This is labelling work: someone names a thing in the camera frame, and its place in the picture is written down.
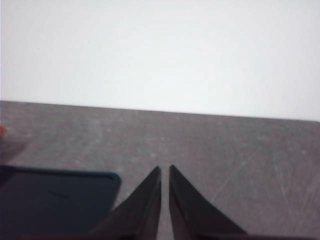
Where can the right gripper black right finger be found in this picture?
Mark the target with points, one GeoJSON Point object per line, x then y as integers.
{"type": "Point", "coordinates": [192, 215]}

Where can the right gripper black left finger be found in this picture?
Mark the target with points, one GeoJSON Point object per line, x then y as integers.
{"type": "Point", "coordinates": [140, 215]}

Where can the dark rectangular tray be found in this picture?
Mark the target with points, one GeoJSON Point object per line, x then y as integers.
{"type": "Point", "coordinates": [55, 200]}

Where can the brown wicker basket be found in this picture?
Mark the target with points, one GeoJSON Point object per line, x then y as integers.
{"type": "Point", "coordinates": [2, 132]}

